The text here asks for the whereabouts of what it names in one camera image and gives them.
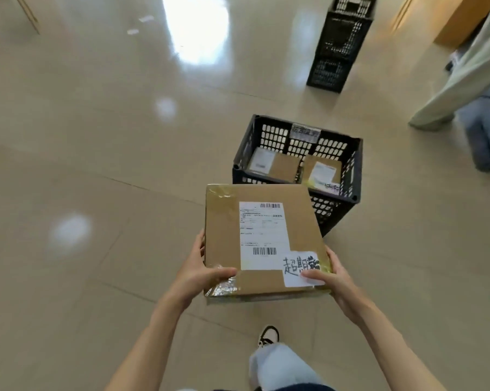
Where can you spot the tall black plastic crate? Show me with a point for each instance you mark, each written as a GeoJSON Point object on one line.
{"type": "Point", "coordinates": [344, 28]}

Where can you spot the person's left forearm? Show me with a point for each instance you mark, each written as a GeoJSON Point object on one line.
{"type": "Point", "coordinates": [151, 346]}

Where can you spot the low black plastic crate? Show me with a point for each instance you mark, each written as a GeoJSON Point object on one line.
{"type": "Point", "coordinates": [328, 75]}

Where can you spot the large labelled cardboard box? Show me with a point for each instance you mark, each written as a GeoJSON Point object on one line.
{"type": "Point", "coordinates": [261, 240]}

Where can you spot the wooden cabinet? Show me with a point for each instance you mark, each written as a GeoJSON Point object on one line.
{"type": "Point", "coordinates": [461, 18]}

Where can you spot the person's right thumb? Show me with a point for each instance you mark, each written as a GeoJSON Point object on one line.
{"type": "Point", "coordinates": [315, 276]}

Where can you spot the black plastic crate with label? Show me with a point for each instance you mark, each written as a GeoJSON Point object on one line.
{"type": "Point", "coordinates": [349, 175]}

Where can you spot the person's right forearm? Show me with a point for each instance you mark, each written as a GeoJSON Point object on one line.
{"type": "Point", "coordinates": [387, 346]}

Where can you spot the person's white black shoe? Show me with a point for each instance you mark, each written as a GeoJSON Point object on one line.
{"type": "Point", "coordinates": [268, 335]}

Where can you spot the person's left hand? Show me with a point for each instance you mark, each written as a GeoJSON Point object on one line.
{"type": "Point", "coordinates": [196, 280]}

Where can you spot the wooden chair legs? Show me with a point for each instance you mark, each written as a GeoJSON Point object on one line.
{"type": "Point", "coordinates": [26, 14]}

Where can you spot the person's light jeans leg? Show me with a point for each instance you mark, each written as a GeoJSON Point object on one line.
{"type": "Point", "coordinates": [281, 368]}

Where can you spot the person's right hand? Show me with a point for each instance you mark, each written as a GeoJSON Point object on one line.
{"type": "Point", "coordinates": [342, 291]}

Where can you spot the small cardboard box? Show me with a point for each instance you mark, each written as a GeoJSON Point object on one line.
{"type": "Point", "coordinates": [322, 173]}
{"type": "Point", "coordinates": [279, 166]}

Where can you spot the person's left thumb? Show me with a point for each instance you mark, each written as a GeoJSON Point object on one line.
{"type": "Point", "coordinates": [222, 274]}

